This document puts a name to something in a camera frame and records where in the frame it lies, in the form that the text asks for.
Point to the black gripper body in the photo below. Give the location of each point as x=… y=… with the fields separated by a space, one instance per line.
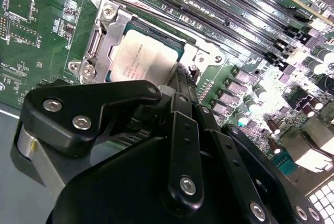
x=125 y=182

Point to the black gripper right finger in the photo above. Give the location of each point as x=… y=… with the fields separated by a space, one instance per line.
x=235 y=161

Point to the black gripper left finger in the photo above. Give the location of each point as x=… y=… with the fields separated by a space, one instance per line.
x=78 y=104

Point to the silver CPU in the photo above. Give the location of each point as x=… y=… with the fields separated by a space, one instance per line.
x=141 y=57

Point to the metal locking lever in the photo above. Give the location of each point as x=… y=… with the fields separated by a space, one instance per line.
x=226 y=22

